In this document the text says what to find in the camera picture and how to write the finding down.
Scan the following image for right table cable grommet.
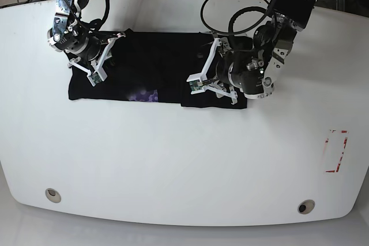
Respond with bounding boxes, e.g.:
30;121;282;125
298;199;315;215

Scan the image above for black graphic t-shirt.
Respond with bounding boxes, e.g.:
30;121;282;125
68;29;247;109

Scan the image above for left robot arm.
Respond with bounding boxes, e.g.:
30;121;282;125
187;0;317;104

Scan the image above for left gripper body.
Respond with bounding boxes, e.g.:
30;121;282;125
186;37;238;105

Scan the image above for table cable grommet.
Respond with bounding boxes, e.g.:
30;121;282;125
45;188;61;203
298;199;315;215

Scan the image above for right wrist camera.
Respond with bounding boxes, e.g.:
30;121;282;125
87;72;107;86

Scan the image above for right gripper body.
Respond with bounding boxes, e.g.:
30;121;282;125
67;32;126;78

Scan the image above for left table cable grommet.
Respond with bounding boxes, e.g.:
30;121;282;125
45;188;61;203

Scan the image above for red tape corner marking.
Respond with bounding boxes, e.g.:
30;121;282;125
323;130;349;173

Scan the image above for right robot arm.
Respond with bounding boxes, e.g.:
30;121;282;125
47;0;125;86

